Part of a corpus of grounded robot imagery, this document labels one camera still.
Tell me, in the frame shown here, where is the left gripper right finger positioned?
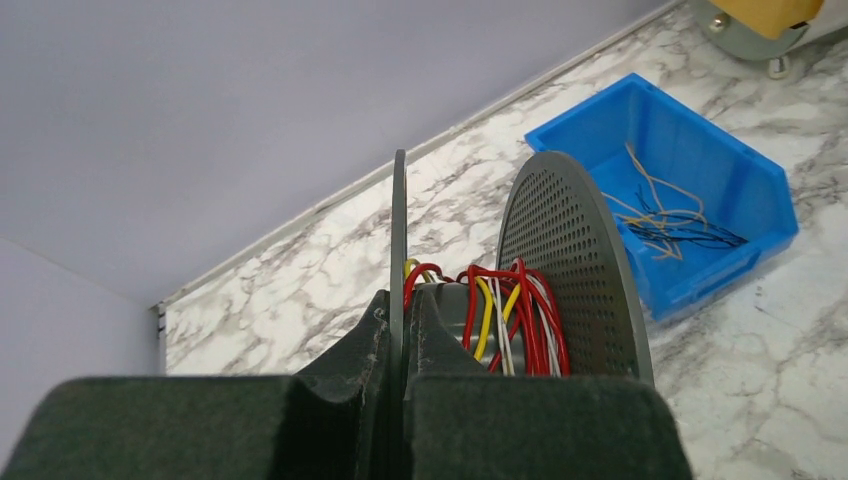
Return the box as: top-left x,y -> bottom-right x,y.
404,292 -> 693,479

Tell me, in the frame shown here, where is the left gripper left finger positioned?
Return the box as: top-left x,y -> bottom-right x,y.
2,291 -> 389,479

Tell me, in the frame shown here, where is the red cable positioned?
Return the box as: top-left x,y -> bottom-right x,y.
402,258 -> 572,379

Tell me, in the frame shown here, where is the black cable spool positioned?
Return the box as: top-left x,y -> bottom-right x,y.
389,148 -> 657,387

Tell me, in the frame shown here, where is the blue plastic bin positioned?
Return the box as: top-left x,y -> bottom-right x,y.
525,73 -> 799,321

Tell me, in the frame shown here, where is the cream cylinder with orange face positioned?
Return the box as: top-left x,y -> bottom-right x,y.
687,0 -> 847,80

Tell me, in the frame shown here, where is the white wound cable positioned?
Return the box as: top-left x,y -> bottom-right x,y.
490,274 -> 564,379

